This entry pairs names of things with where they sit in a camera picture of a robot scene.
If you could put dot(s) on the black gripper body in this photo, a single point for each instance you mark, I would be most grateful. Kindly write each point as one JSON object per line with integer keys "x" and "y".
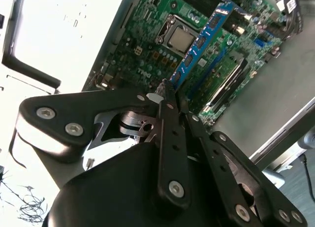
{"x": 110, "y": 192}

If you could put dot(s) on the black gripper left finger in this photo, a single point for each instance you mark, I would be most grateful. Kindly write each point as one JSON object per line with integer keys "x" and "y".
{"x": 172, "y": 150}

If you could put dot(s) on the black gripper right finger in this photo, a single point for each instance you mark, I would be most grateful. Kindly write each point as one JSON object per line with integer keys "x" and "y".
{"x": 221, "y": 168}

